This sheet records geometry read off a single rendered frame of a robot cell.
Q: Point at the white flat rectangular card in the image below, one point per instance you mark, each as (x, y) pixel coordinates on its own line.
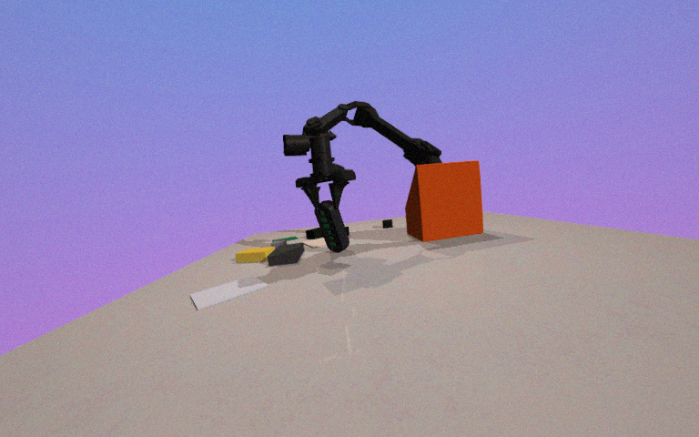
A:
(225, 292)

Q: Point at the dark grey switch panel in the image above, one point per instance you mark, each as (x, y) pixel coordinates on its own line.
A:
(332, 226)

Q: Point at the yellow rectangular block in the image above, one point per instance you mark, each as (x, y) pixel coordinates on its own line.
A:
(250, 255)

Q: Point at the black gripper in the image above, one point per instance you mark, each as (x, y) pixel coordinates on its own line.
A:
(322, 168)

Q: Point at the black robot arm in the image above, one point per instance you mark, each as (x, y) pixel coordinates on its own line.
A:
(317, 134)

